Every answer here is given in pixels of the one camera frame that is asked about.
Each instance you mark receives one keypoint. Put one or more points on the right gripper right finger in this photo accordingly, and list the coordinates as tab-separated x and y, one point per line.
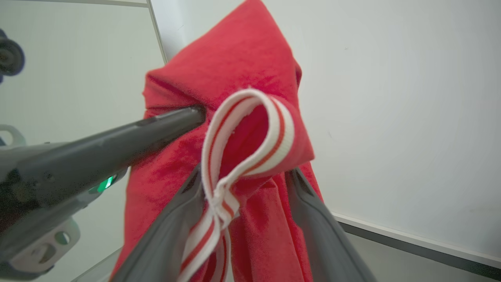
325	243

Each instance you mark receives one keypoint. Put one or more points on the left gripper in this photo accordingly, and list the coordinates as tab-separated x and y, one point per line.
39	254

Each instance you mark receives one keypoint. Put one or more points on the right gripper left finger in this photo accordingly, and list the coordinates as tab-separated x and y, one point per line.
168	239

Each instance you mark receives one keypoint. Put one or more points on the red garment striped collar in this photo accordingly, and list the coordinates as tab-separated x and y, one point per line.
242	51

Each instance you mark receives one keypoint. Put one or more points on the white and black baseboard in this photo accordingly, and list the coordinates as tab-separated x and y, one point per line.
422	244

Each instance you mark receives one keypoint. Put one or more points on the black round fixture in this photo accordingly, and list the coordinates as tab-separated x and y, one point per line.
9	56

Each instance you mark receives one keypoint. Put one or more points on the white panel grey frame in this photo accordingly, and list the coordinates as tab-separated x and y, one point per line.
78	58

